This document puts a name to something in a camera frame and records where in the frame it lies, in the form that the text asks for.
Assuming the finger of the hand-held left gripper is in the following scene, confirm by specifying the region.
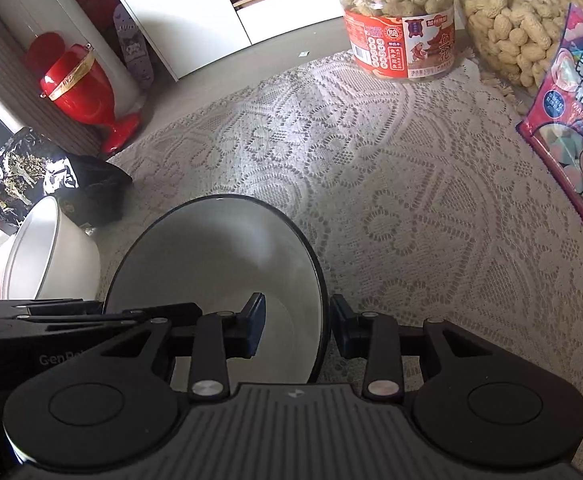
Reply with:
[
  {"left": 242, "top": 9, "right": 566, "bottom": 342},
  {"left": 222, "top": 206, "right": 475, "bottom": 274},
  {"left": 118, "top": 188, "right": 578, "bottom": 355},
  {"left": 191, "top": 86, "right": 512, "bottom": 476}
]
[
  {"left": 22, "top": 302, "right": 202, "bottom": 335},
  {"left": 0, "top": 299, "right": 103, "bottom": 322}
]

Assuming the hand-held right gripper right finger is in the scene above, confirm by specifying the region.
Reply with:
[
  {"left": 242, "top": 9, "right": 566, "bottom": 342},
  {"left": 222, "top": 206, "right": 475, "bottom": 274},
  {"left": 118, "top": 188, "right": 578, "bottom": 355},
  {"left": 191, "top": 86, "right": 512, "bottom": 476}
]
[{"left": 330, "top": 294, "right": 502, "bottom": 401}]

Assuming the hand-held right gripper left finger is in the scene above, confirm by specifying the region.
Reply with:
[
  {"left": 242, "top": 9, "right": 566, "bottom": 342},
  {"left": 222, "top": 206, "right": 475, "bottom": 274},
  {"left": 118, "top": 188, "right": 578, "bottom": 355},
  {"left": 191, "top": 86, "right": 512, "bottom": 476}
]
[{"left": 86, "top": 292, "right": 267, "bottom": 401}]

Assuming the blue bowl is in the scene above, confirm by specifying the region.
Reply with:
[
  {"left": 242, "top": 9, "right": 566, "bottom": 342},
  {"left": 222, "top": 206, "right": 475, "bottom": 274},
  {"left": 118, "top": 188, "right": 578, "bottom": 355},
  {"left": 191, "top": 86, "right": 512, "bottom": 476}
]
[{"left": 102, "top": 194, "right": 329, "bottom": 392}]

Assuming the white bowl with orange label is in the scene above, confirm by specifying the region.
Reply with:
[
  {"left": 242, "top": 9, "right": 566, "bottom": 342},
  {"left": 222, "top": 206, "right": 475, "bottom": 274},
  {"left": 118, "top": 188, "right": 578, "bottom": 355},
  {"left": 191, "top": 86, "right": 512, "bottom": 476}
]
[{"left": 2, "top": 195, "right": 101, "bottom": 303}]

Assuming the black snack bag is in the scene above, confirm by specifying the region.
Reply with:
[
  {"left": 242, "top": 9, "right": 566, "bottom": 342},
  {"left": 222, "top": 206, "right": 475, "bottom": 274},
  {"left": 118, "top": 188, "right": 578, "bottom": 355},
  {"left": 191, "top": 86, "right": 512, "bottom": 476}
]
[{"left": 0, "top": 127, "right": 133, "bottom": 235}]

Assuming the white lace tablecloth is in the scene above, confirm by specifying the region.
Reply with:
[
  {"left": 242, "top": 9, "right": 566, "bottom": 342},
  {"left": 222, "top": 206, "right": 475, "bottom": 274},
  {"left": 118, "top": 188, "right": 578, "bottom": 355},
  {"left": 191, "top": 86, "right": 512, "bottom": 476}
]
[{"left": 96, "top": 50, "right": 583, "bottom": 391}]

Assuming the red goblet-shaped container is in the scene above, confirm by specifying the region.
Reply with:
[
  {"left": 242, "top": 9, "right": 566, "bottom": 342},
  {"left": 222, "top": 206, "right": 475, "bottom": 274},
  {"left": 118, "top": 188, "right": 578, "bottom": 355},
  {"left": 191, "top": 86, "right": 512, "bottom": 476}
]
[{"left": 26, "top": 32, "right": 143, "bottom": 156}]

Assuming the printed skateboard deck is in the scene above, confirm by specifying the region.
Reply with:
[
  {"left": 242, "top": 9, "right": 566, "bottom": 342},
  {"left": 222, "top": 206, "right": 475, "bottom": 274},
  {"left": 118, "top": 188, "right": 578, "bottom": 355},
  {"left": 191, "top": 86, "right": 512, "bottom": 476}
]
[{"left": 113, "top": 4, "right": 155, "bottom": 92}]

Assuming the pink marshmallow bag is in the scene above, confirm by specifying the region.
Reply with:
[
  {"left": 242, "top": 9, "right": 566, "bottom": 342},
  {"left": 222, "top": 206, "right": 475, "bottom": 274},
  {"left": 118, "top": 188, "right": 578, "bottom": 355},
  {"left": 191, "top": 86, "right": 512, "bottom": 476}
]
[{"left": 516, "top": 2, "right": 583, "bottom": 238}]

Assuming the peanut jar with red label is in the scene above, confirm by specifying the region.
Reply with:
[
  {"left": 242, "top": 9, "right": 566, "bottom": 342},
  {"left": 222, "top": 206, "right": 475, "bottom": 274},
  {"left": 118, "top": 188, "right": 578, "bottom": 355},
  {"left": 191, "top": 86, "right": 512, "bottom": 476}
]
[{"left": 340, "top": 0, "right": 457, "bottom": 82}]

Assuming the white cabinet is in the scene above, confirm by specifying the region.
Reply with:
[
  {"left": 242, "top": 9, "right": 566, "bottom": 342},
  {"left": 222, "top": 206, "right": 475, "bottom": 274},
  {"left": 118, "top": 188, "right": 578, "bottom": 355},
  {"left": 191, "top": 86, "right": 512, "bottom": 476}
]
[{"left": 94, "top": 0, "right": 353, "bottom": 82}]

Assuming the large glass peanut jar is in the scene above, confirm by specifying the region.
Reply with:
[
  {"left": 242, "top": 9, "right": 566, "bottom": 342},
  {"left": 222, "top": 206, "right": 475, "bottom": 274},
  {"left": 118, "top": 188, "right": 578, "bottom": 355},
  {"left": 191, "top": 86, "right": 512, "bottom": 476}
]
[{"left": 446, "top": 0, "right": 583, "bottom": 102}]

